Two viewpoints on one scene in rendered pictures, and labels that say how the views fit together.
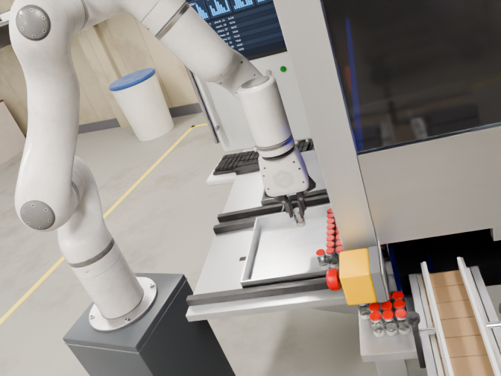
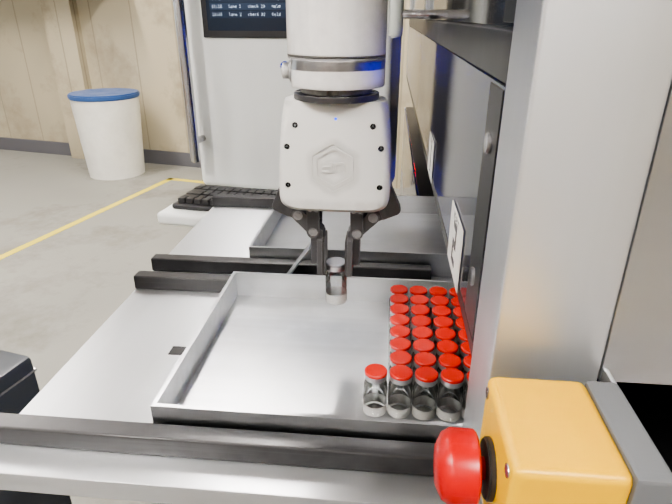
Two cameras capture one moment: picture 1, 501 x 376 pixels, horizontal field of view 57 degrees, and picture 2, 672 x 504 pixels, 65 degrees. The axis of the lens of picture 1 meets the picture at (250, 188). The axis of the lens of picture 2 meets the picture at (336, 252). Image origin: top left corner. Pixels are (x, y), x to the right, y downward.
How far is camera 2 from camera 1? 59 cm
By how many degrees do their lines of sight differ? 13
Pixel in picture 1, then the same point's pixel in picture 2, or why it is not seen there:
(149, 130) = (108, 166)
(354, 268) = (565, 445)
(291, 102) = not seen: hidden behind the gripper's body
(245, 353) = not seen: outside the picture
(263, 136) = (320, 21)
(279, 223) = (277, 296)
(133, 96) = (98, 115)
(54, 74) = not seen: outside the picture
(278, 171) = (327, 143)
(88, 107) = (33, 117)
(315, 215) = (357, 297)
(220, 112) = (213, 114)
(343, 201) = (558, 209)
